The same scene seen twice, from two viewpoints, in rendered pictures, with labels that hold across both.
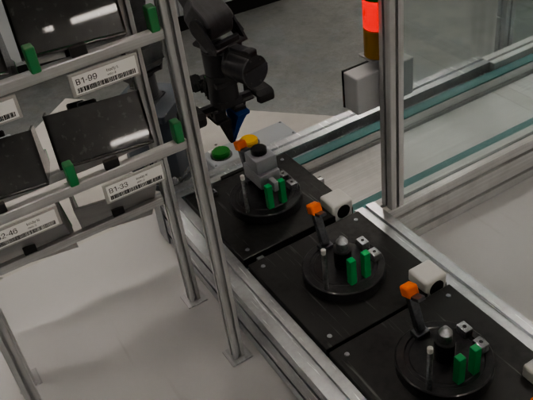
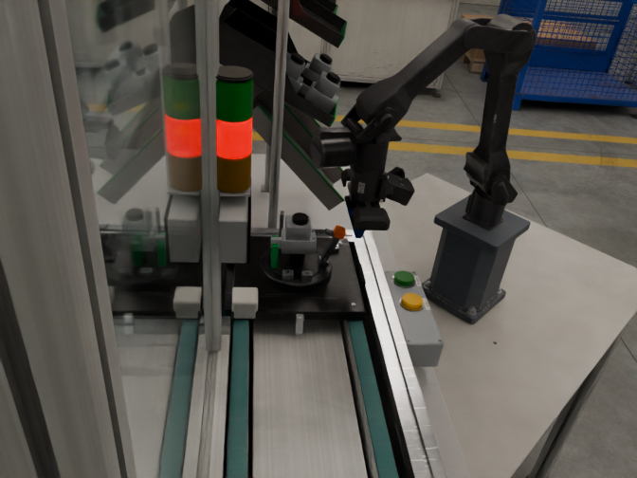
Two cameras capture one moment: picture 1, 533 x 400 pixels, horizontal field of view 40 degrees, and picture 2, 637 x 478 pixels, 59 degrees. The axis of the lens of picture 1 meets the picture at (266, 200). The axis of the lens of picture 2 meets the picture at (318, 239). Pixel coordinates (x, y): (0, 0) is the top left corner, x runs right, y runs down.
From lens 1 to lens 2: 166 cm
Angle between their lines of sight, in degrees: 82
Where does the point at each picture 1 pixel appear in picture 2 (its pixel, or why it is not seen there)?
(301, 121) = (512, 435)
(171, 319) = not seen: hidden behind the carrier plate
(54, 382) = (257, 194)
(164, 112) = (445, 219)
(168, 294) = not seen: hidden behind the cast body
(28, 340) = (301, 194)
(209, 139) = (510, 342)
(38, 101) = not seen: outside the picture
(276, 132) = (417, 328)
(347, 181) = (307, 366)
